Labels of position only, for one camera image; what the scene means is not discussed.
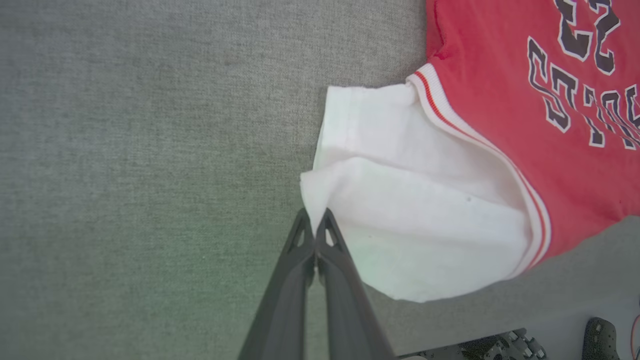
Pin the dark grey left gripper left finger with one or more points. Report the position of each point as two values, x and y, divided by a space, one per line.
285 305

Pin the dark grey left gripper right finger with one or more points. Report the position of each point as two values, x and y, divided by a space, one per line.
347 310

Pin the red jersey with white sleeves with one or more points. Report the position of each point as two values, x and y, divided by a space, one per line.
500 100

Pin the grey fabric sofa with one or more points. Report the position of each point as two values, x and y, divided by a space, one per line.
150 150

